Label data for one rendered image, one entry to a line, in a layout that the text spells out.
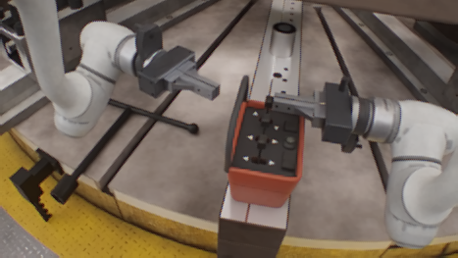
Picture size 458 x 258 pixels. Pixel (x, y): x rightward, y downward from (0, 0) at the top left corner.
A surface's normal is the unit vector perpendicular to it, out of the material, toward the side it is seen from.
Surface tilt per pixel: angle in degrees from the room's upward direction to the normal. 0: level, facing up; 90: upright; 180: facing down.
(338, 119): 0
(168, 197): 0
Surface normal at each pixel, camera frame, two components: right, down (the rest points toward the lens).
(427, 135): -0.11, -0.21
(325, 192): 0.04, -0.73
